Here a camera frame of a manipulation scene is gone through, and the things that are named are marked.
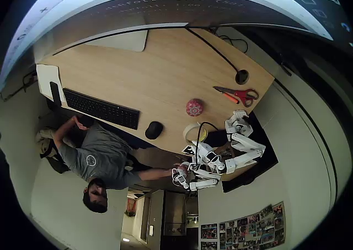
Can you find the red-handled scissors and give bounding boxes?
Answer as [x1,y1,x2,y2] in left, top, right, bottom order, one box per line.
[212,85,260,108]

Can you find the thin black wire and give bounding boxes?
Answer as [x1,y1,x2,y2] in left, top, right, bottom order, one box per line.
[0,70,39,103]
[214,28,249,54]

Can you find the person's right forearm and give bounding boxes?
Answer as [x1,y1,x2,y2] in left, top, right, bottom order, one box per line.
[134,166,177,182]

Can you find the round desk cable hole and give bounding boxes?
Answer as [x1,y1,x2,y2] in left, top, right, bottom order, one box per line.
[234,69,250,86]

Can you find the black keyboard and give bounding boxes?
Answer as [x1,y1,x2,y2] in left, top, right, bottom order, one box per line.
[62,87,141,131]

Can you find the beige roll of tape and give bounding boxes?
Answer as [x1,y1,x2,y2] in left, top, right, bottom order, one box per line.
[183,122,209,144]

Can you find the photo collage poster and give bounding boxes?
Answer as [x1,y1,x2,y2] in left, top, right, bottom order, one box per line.
[199,201,286,250]

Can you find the orange pen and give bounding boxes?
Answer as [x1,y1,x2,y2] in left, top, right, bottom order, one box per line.
[223,92,241,105]

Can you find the person's left hand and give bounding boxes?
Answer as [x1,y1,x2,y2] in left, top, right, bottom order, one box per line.
[71,115,90,131]

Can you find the white sheet of paper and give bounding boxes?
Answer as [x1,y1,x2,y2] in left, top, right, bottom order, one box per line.
[36,63,67,108]

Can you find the black computer mouse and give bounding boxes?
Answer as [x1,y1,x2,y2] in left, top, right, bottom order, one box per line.
[145,121,164,140]

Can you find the person's left forearm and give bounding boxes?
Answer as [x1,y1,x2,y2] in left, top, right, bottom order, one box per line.
[53,119,79,145]

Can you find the person's right hand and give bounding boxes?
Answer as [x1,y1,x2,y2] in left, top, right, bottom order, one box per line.
[172,162,191,177]

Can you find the white leader arm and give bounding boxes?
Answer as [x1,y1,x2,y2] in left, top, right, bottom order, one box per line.
[171,163,222,192]

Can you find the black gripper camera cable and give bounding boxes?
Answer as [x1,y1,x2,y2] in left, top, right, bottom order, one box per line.
[191,121,221,164]

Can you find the person in grey shirt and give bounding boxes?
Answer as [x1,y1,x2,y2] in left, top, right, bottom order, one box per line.
[55,122,144,215]

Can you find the black mat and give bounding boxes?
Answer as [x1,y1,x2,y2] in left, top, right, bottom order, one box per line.
[205,113,279,194]

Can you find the black phone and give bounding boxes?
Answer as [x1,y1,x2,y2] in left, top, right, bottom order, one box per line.
[49,81,62,108]

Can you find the black desk cable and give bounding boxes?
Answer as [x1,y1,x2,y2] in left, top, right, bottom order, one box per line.
[184,26,244,77]

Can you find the pink patterned ball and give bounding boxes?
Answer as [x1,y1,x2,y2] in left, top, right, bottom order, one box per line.
[185,98,205,117]

